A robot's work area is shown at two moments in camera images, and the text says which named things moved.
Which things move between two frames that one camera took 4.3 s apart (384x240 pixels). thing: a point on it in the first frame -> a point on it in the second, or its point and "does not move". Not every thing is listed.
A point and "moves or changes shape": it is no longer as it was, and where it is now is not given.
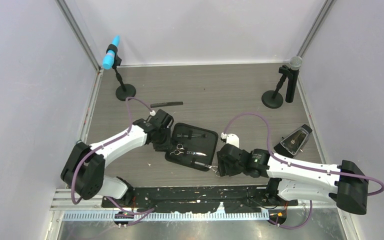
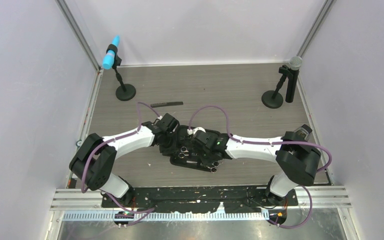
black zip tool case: x=192 y=147 does not move
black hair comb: x=166 y=104 does not move
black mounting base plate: x=198 y=199 does not move
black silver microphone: x=295 y=63 does not move
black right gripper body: x=226 y=169 -> x=204 y=155
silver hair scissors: x=179 y=148 moves or changes shape
